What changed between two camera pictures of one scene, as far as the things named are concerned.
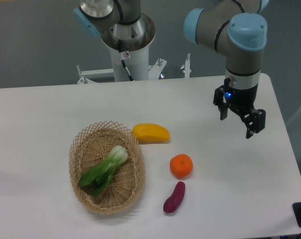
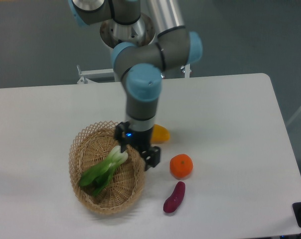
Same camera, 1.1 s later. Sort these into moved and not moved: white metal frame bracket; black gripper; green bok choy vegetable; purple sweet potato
Moved: black gripper
Not moved: green bok choy vegetable; purple sweet potato; white metal frame bracket
